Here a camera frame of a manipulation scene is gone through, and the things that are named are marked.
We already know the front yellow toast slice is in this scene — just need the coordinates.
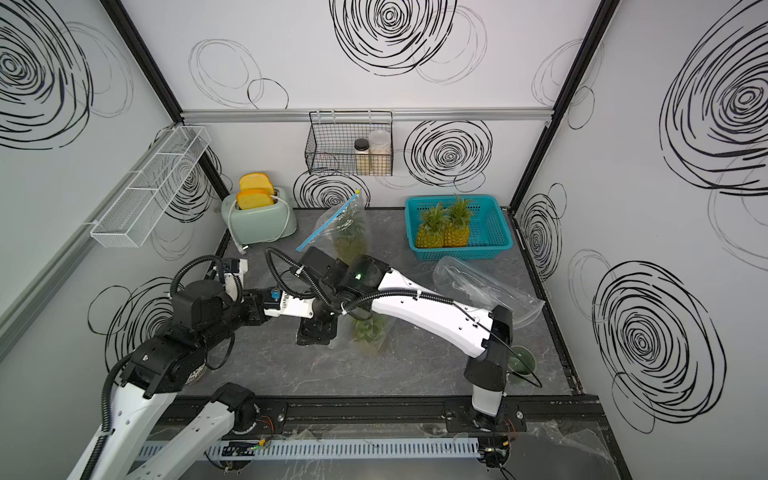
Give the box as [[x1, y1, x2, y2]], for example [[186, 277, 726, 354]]
[[236, 188, 275, 210]]

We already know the yellow toast slice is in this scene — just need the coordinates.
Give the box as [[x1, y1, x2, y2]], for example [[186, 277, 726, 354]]
[[239, 172, 275, 195], [236, 188, 275, 210]]

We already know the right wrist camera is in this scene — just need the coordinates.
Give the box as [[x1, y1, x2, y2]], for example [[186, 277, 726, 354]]
[[263, 288, 314, 318]]

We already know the green ceramic cup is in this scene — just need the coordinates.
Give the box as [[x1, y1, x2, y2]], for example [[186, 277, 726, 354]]
[[508, 345, 537, 380]]

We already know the white-lid spice jar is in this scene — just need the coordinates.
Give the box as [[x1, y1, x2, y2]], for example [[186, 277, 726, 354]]
[[367, 129, 392, 176]]

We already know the teal plastic basket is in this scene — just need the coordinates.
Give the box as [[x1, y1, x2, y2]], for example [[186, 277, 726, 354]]
[[404, 195, 514, 261]]

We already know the blue-zip clear bag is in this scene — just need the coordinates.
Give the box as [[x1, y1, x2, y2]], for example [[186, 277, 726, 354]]
[[296, 190, 372, 264]]

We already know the white toaster cable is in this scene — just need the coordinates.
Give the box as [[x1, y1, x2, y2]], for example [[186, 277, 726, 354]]
[[225, 193, 292, 256]]

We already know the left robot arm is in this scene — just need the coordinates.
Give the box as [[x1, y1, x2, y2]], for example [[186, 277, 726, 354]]
[[69, 255, 272, 479]]

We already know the black wire wall basket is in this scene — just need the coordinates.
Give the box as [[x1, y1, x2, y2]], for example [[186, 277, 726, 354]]
[[304, 110, 394, 176]]

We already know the clear zip-top bag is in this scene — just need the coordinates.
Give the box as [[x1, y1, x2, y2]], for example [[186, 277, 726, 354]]
[[432, 256, 544, 330], [330, 310, 396, 357]]

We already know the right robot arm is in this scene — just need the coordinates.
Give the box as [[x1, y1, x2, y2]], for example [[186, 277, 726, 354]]
[[265, 247, 515, 431]]

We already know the rear yellow toast slice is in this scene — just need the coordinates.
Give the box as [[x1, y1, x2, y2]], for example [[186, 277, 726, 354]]
[[239, 172, 275, 195]]

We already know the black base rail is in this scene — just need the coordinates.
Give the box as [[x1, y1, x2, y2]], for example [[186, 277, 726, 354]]
[[161, 394, 604, 434]]

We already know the grey slotted cable duct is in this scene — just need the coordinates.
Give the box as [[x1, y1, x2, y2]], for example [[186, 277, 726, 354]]
[[194, 438, 480, 463]]

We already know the yellow pineapple green crown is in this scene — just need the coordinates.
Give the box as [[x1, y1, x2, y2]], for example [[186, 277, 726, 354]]
[[414, 202, 447, 249]]

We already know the mint green toaster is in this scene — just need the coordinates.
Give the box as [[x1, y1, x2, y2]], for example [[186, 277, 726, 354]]
[[221, 186, 298, 246]]

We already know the dark-lid spice jar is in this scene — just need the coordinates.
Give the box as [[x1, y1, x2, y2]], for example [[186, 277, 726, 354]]
[[354, 138, 370, 176]]

